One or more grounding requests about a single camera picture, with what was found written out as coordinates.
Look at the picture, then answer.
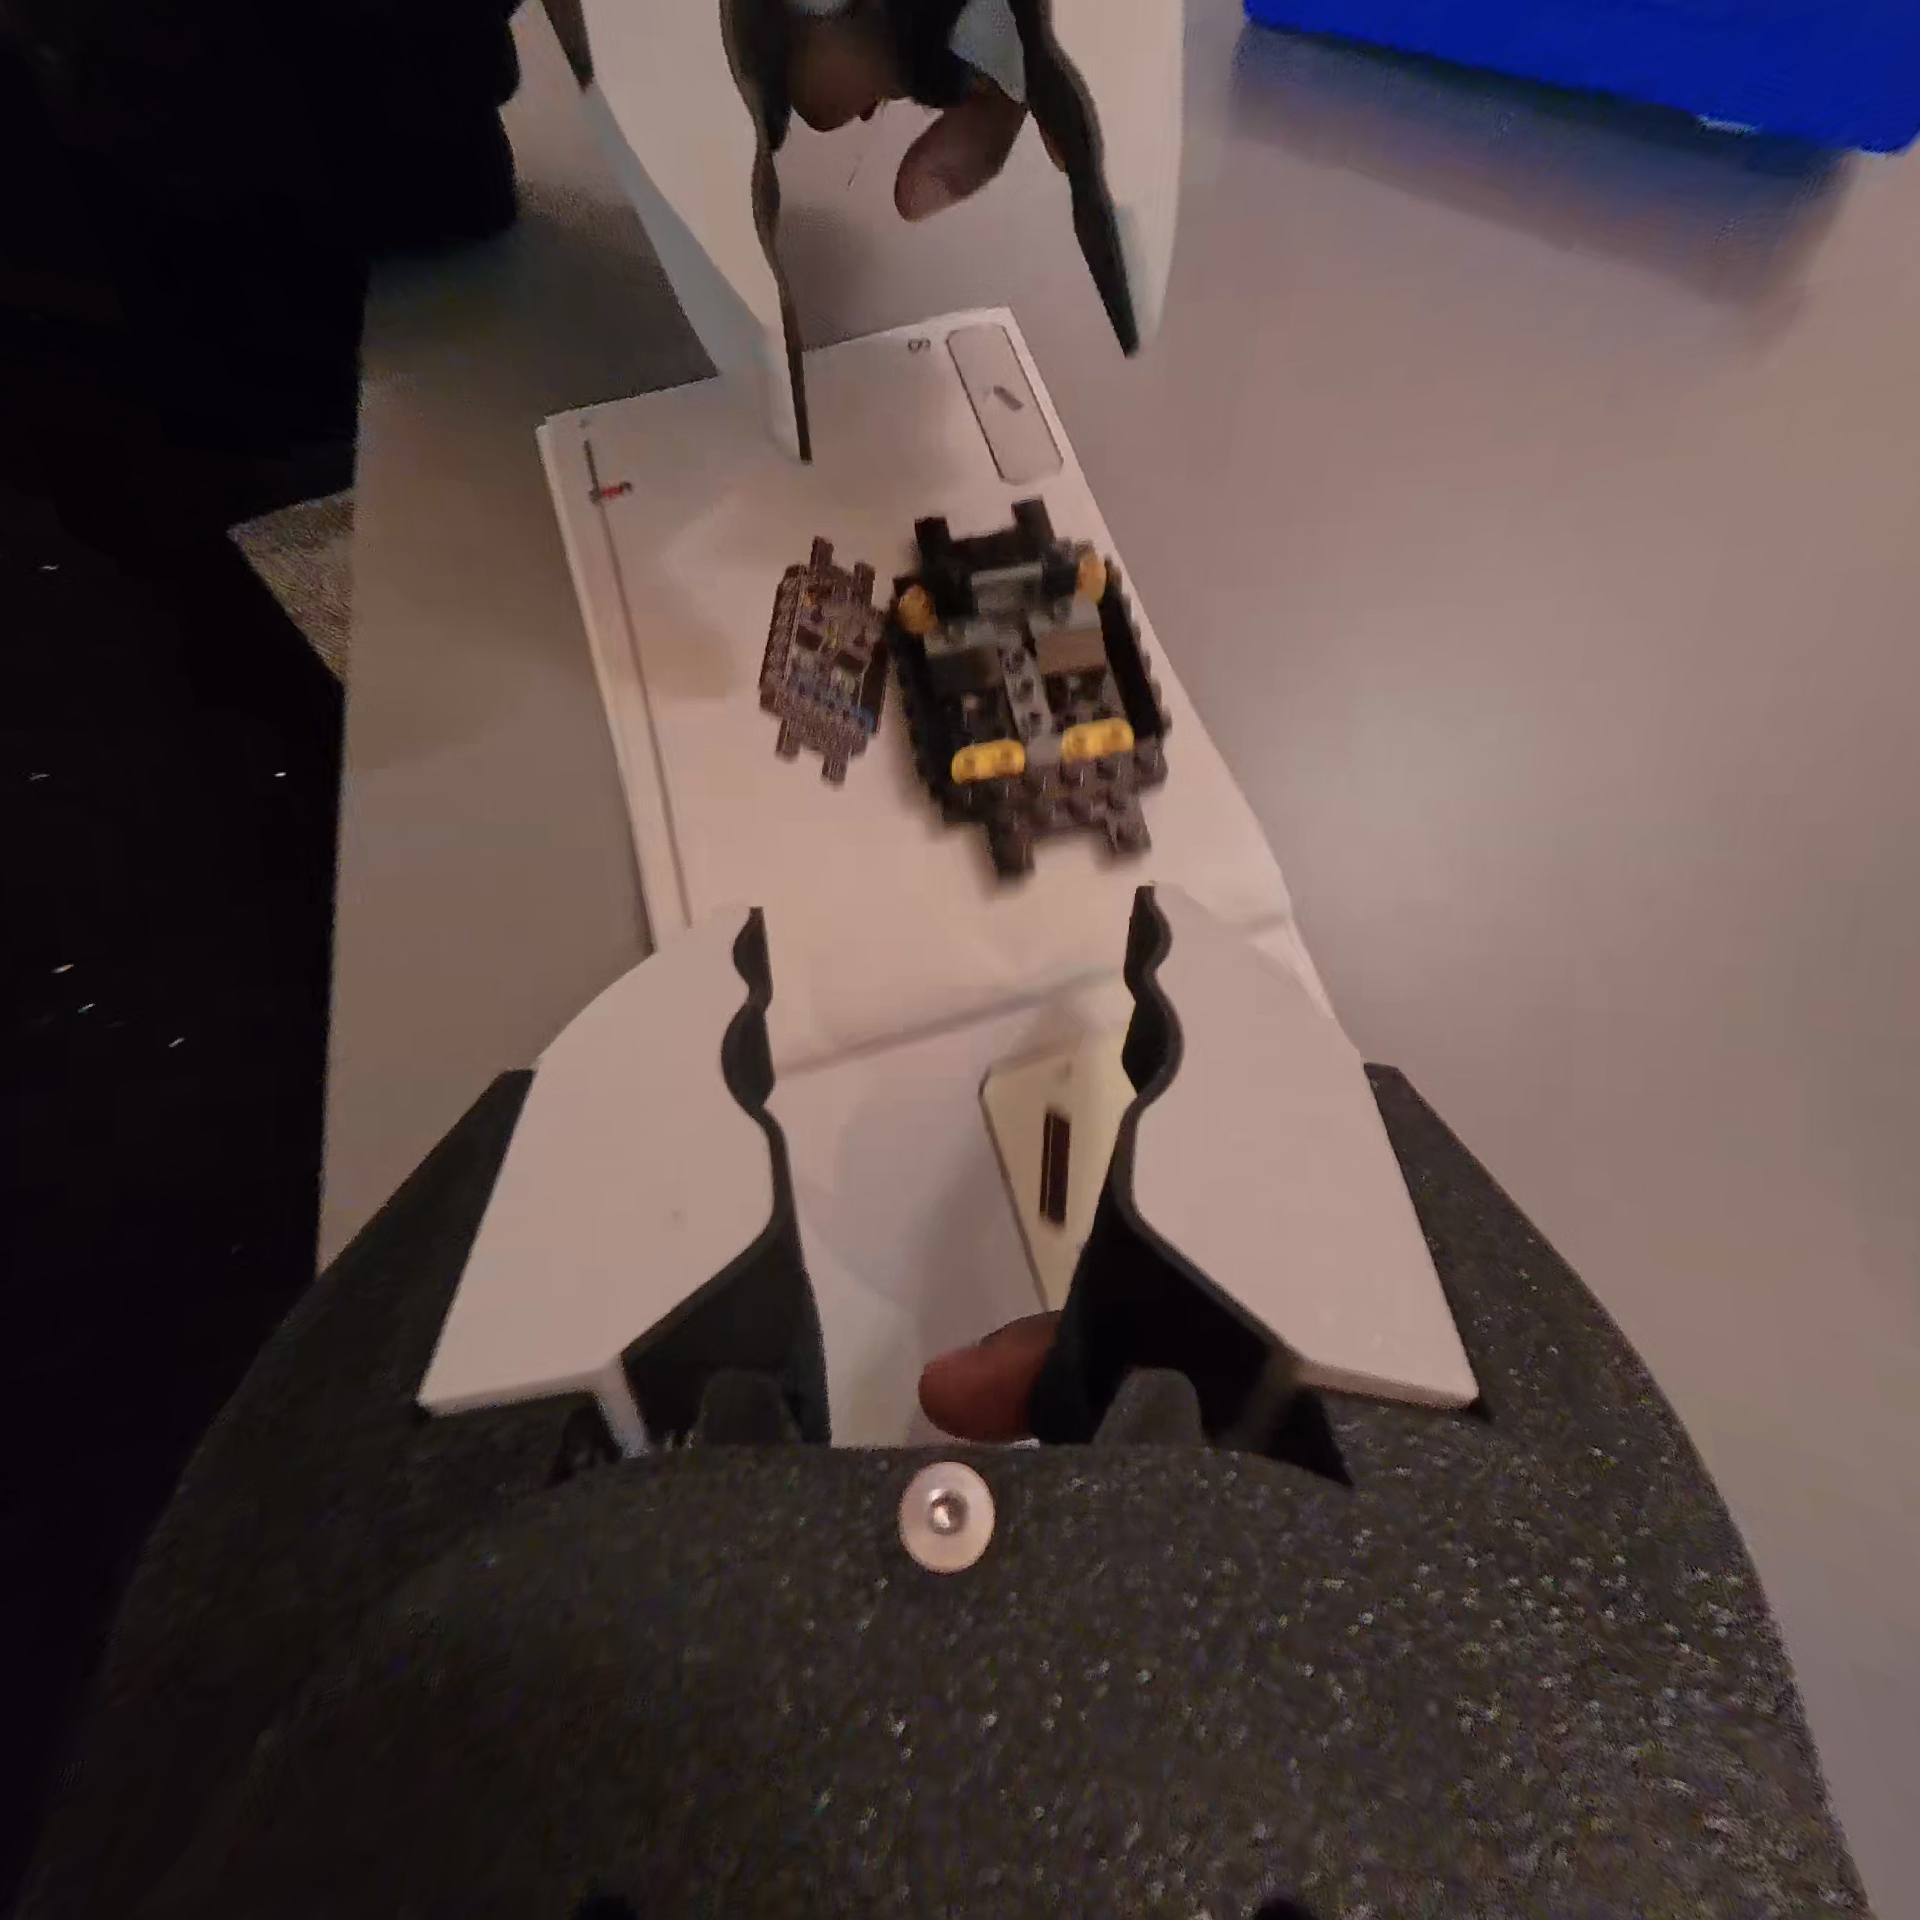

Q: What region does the black lego car chassis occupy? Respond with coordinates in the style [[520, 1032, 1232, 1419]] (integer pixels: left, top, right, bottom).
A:
[[888, 497, 1171, 887]]

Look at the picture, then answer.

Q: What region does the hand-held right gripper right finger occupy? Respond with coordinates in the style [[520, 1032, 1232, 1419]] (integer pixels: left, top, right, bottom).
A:
[[1026, 883, 1480, 1453]]

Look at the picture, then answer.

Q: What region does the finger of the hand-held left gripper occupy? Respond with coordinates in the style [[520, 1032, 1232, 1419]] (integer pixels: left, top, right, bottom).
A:
[[575, 0, 820, 463], [1008, 0, 1188, 359]]

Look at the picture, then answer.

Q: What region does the blue plastic bin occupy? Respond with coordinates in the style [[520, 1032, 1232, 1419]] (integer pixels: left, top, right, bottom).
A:
[[1241, 0, 1920, 155]]

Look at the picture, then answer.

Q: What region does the person's right hand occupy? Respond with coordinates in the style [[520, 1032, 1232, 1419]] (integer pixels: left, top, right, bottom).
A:
[[918, 1315, 1062, 1441]]

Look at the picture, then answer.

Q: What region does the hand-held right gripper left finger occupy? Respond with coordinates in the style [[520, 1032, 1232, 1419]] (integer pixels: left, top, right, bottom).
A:
[[415, 904, 830, 1452]]

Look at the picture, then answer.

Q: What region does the person's left hand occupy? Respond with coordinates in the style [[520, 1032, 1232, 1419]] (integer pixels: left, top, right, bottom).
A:
[[781, 11, 1030, 224]]

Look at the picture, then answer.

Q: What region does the white instruction booklet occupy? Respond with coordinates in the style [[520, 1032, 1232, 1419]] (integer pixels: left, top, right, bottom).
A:
[[536, 306, 1360, 1449]]

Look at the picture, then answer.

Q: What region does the black chair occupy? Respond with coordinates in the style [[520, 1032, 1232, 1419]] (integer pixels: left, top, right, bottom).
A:
[[0, 479, 353, 1652]]

